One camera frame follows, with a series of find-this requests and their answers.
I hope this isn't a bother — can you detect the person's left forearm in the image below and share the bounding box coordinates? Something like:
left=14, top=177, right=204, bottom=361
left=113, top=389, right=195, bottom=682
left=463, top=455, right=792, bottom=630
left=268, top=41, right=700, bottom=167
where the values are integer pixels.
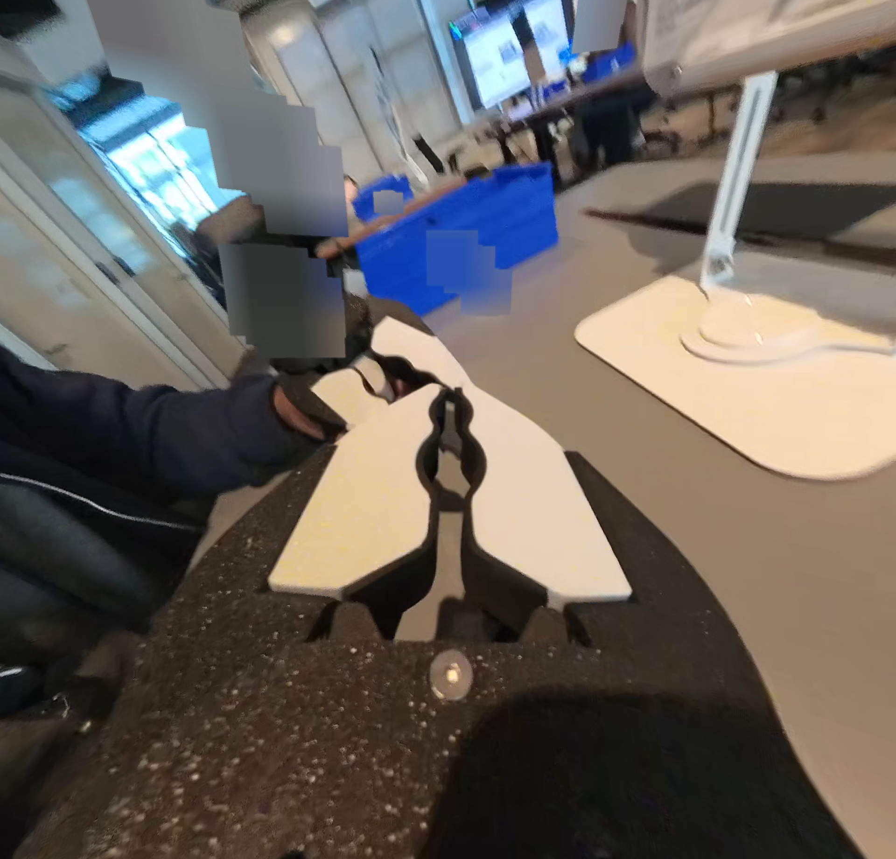
left=0, top=355, right=316, bottom=499

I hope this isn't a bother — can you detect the small blue plastic bin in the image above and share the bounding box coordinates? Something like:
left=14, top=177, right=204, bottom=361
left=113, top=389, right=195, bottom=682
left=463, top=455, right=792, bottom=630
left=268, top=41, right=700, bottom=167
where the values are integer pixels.
left=581, top=42, right=639, bottom=84
left=352, top=176, right=415, bottom=222

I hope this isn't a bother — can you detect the dark long desk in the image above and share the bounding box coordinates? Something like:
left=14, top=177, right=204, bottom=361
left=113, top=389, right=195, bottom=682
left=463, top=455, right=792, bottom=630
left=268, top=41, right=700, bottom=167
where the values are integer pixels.
left=490, top=68, right=743, bottom=188

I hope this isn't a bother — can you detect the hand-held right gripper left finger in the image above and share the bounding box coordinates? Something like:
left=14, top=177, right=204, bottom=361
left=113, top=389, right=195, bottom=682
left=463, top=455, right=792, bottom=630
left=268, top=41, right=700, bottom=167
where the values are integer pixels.
left=268, top=383, right=449, bottom=602

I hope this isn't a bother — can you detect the large blue plastic bin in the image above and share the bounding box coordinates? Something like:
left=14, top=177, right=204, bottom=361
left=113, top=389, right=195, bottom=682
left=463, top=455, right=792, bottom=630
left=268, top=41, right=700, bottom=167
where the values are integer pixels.
left=353, top=161, right=560, bottom=316

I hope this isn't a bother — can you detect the person's left hand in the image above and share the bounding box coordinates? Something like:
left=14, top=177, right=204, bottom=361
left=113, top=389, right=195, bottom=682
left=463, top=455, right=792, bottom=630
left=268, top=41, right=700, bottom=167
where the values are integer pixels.
left=272, top=383, right=330, bottom=443

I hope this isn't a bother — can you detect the white roll-up banner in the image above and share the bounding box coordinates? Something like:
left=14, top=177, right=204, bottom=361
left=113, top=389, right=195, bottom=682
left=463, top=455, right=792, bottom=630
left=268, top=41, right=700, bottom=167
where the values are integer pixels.
left=370, top=47, right=429, bottom=188

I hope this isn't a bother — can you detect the black flat panel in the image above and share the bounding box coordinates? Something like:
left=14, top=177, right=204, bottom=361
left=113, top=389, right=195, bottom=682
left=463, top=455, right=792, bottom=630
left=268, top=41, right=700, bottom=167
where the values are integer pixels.
left=584, top=182, right=896, bottom=266

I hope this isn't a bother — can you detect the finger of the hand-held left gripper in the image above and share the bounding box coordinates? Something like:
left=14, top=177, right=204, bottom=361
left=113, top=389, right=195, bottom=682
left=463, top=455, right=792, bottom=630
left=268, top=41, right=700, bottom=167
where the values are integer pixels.
left=370, top=316, right=481, bottom=399
left=309, top=357, right=397, bottom=432

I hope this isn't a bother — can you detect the white sign stand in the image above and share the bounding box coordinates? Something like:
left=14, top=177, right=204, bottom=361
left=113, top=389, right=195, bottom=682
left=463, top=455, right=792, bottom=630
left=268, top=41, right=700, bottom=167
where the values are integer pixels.
left=574, top=0, right=896, bottom=482

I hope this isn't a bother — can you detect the printed paper sheet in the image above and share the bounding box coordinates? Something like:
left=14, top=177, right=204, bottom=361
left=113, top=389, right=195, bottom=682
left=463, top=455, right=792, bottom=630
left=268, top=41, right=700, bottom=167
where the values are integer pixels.
left=640, top=0, right=896, bottom=79

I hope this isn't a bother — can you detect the large display screen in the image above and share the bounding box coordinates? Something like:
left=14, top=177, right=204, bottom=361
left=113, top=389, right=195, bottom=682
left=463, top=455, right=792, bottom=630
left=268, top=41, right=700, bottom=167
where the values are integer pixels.
left=449, top=0, right=576, bottom=110

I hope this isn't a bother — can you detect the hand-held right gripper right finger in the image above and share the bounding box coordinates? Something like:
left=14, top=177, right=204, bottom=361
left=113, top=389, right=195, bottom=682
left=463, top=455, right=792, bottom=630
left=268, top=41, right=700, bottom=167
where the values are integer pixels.
left=451, top=385, right=634, bottom=611

